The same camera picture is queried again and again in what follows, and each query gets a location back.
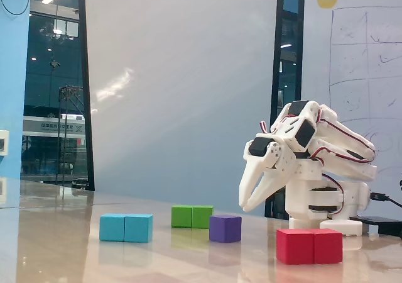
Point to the light blue long block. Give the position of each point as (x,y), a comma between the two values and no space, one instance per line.
(125,229)

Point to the white storefront sign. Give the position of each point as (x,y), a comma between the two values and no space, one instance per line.
(53,126)

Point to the green long block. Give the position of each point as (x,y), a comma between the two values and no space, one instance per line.
(191,217)

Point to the slim black frame post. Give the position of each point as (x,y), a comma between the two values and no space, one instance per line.
(87,107)

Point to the red long block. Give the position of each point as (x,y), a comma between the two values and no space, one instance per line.
(309,246)

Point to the small purple cube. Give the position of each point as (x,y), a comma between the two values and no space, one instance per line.
(224,229)

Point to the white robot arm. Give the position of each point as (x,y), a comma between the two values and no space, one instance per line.
(345,169)

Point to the white wall socket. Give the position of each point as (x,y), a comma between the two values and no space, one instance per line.
(3,142)

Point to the black double window frame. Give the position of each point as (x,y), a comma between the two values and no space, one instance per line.
(278,44)

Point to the flat black box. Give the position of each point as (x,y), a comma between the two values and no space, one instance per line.
(377,223)

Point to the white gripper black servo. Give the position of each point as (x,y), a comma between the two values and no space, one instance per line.
(258,166)

